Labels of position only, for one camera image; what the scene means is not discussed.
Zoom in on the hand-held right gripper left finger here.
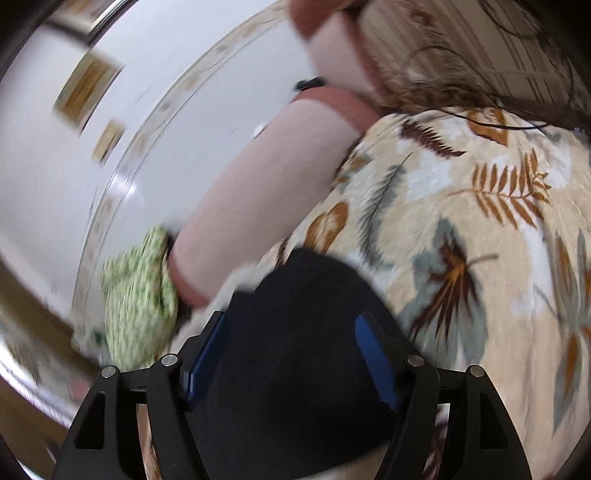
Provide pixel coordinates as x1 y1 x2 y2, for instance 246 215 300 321
53 311 227 480

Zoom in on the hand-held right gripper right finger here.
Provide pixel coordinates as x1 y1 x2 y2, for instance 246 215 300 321
355 311 534 480

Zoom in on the black coat with fur collar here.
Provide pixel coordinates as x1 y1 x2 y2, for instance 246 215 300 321
173 248 409 480

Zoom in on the green patterned cloth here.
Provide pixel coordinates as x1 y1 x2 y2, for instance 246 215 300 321
71 225 181 370

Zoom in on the leaf print blanket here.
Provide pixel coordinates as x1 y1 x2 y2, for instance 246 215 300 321
139 106 591 480

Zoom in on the pink sofa back cushion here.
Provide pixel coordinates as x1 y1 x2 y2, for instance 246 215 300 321
286 0 393 100
168 87 379 308

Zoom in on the small gold wall picture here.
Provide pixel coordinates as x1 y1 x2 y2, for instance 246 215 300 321
91 119 126 163

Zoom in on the black cable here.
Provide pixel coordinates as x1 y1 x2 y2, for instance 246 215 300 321
402 0 578 132

